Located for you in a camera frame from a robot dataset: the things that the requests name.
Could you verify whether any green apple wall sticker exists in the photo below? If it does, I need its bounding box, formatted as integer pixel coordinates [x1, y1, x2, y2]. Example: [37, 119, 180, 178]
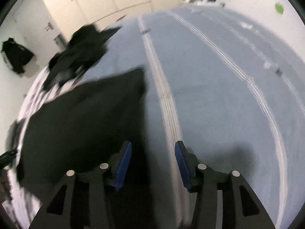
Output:
[274, 2, 284, 15]

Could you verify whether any striped white grey duvet cover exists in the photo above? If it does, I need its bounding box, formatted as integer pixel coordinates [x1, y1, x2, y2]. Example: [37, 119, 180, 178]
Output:
[0, 66, 84, 229]

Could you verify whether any grey suitcase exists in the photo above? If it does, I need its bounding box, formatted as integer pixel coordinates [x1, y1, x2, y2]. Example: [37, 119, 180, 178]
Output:
[54, 33, 67, 51]

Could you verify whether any white door with handle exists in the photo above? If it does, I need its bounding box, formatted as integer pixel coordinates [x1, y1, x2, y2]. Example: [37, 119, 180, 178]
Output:
[11, 0, 60, 66]

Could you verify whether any black garment with pink lining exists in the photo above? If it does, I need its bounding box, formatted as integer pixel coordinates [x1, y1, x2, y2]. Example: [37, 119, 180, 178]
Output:
[17, 68, 157, 228]

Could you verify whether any blue grey bed sheet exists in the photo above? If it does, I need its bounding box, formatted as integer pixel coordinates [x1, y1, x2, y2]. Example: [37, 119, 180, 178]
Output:
[83, 7, 304, 228]

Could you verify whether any black jacket hanging on wall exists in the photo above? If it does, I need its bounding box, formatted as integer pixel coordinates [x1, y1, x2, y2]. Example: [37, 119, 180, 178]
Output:
[1, 38, 34, 75]

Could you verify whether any pile of black clothes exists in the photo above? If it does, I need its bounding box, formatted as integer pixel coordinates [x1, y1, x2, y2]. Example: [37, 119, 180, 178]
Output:
[43, 24, 121, 92]

